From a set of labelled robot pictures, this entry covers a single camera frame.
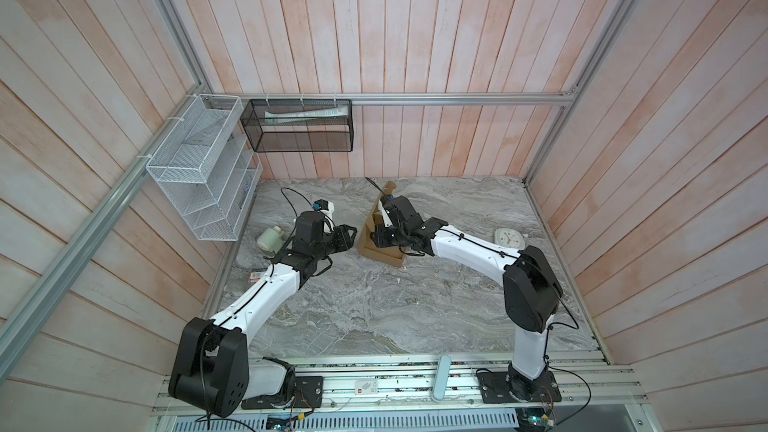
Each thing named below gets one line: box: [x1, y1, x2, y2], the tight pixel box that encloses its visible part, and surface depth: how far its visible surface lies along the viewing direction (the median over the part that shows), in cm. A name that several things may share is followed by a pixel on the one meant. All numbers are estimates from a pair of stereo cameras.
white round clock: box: [494, 228, 525, 250], surface depth 103 cm
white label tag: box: [354, 380, 378, 395], surface depth 75 cm
